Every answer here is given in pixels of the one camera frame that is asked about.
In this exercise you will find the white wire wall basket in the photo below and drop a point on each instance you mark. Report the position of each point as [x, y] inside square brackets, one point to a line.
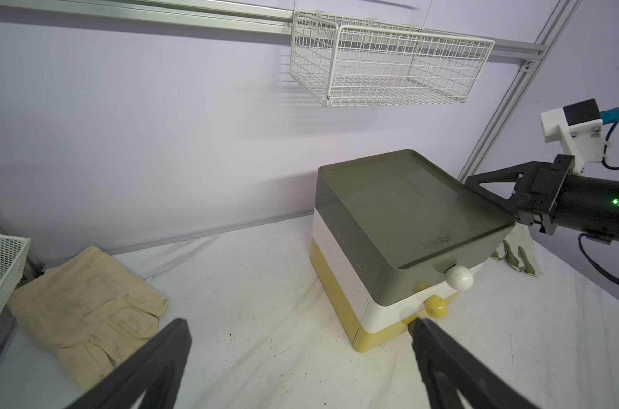
[353, 62]

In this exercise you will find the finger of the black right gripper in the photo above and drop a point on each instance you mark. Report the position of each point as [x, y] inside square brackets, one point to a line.
[508, 189]

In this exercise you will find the aluminium frame rail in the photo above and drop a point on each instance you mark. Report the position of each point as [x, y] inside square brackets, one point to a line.
[251, 18]

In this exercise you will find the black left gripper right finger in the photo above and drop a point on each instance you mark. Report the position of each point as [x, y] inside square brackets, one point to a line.
[453, 376]

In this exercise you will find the olive white yellow drawer cabinet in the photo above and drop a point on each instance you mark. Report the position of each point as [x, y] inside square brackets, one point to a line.
[359, 205]

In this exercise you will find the yellow bottom drawer knob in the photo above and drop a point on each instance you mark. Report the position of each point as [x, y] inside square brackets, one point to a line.
[436, 307]

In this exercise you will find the beige work glove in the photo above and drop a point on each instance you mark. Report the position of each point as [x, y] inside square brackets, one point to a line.
[92, 312]

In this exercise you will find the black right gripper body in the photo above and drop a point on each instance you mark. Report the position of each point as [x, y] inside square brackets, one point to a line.
[537, 186]

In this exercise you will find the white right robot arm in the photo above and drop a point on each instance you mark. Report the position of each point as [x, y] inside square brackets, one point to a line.
[591, 206]

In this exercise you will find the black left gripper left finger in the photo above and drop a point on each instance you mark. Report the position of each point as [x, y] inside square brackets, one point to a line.
[151, 377]

